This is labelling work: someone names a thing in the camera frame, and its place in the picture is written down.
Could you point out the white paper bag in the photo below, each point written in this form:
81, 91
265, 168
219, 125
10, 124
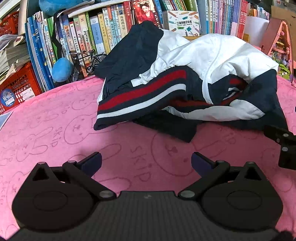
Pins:
254, 30

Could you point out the pink rabbit-print blanket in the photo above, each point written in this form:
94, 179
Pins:
69, 129

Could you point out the white pencil-print box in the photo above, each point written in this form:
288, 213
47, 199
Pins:
180, 22

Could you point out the brown cardboard box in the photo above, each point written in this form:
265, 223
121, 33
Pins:
284, 14

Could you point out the small red plastic crate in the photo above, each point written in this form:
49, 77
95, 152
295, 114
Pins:
9, 23

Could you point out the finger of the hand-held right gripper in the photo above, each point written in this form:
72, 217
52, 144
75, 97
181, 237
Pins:
288, 153

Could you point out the black model bicycle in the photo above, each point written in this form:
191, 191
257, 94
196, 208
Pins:
97, 61

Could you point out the small blue plush toy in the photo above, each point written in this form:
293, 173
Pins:
61, 69

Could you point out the pink miniature house model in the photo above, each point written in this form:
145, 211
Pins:
277, 44

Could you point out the row of colourful books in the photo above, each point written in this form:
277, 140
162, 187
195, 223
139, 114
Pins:
104, 30

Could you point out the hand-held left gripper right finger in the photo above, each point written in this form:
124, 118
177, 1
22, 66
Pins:
201, 162

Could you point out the stack of magazines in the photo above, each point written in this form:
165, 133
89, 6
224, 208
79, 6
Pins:
13, 53

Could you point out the large blue plush toy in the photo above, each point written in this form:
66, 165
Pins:
57, 4

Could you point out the large red plastic crate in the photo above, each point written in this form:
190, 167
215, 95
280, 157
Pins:
23, 81

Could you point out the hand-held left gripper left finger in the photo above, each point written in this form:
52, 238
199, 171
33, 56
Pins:
92, 162

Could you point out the blue card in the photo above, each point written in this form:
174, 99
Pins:
2, 120

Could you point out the navy white striped jacket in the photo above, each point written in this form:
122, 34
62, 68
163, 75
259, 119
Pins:
219, 53

